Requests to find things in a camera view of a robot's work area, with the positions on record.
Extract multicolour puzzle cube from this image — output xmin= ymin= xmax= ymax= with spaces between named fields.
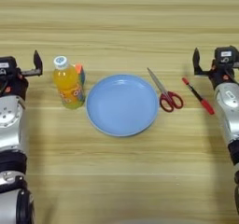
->
xmin=74 ymin=63 xmax=87 ymax=86

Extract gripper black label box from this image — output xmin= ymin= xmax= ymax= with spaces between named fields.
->
xmin=0 ymin=56 xmax=19 ymax=79
xmin=214 ymin=46 xmax=239 ymax=68

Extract red handled scissors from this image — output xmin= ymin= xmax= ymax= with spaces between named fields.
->
xmin=146 ymin=66 xmax=185 ymax=113

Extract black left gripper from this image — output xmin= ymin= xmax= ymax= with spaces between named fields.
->
xmin=0 ymin=49 xmax=44 ymax=100

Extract orange juice bottle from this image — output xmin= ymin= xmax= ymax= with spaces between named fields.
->
xmin=52 ymin=55 xmax=86 ymax=110

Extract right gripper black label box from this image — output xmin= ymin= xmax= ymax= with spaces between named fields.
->
xmin=214 ymin=46 xmax=239 ymax=68

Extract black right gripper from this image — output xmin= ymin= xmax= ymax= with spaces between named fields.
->
xmin=191 ymin=47 xmax=239 ymax=91

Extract blue round plate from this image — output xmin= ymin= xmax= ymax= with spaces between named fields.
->
xmin=85 ymin=74 xmax=160 ymax=138

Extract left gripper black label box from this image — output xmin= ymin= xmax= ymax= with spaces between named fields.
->
xmin=0 ymin=56 xmax=19 ymax=79

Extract red screwdriver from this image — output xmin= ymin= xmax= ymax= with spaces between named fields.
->
xmin=181 ymin=77 xmax=216 ymax=116

